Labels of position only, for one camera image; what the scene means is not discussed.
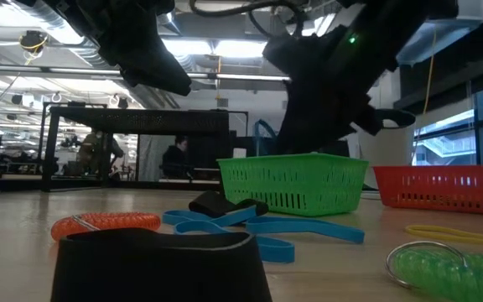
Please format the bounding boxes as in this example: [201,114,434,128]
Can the person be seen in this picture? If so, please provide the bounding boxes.
[75,129,125,177]
[160,134,192,181]

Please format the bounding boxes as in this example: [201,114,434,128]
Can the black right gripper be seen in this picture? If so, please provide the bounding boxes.
[262,16,397,154]

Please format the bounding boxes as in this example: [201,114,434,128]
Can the green plastic basket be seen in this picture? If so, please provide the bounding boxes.
[216,153,371,217]

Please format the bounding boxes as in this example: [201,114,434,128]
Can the red plastic basket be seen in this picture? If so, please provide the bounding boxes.
[371,164,483,216]

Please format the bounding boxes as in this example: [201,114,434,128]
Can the orange coil keychain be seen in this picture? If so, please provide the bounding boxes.
[50,211,162,242]

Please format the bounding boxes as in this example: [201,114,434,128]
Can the green coil keychain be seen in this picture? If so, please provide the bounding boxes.
[385,241,483,302]

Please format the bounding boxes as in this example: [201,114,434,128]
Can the yellow rubber band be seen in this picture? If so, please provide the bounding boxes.
[404,224,483,248]

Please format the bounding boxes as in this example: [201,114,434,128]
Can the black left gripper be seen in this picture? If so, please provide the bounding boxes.
[73,0,192,96]

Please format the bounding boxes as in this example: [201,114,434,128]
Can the black mesh metal shelf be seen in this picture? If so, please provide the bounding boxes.
[41,105,231,194]

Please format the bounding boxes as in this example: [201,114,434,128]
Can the black elastic wristband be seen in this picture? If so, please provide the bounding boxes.
[188,190,270,219]
[50,228,274,302]

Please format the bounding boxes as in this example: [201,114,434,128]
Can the long ceiling light bar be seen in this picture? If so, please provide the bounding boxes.
[186,71,292,83]

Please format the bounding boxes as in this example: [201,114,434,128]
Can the white cylinder bin black rim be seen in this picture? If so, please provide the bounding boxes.
[352,108,418,189]

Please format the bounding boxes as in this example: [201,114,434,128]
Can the black ceiling-mounted camera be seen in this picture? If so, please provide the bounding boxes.
[18,29,50,56]

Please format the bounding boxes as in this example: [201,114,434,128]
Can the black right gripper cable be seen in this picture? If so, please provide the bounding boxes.
[188,0,308,39]

